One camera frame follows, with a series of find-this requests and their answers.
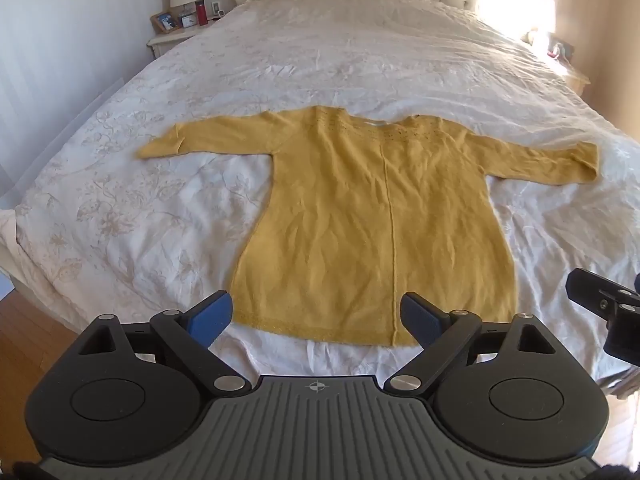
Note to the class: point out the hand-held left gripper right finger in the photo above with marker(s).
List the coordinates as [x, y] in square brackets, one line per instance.
[419, 319]

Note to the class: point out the white floral bedspread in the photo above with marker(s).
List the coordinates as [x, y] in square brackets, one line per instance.
[350, 60]

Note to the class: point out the cream nightstand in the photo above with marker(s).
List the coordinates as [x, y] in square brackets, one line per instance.
[170, 42]

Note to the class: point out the wooden photo frame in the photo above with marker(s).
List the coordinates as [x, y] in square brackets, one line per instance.
[165, 21]

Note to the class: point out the yellow knit sweater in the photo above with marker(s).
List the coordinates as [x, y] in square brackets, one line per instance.
[350, 235]

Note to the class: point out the small white frame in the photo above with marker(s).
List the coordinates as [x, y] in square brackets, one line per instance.
[216, 8]

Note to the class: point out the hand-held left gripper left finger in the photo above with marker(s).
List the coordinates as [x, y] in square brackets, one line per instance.
[216, 316]

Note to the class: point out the red bottle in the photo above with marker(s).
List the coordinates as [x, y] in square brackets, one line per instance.
[201, 12]

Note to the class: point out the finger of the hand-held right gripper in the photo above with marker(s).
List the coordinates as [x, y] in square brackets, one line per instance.
[592, 287]

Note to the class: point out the wooden nightstand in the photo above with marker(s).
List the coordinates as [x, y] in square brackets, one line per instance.
[577, 80]

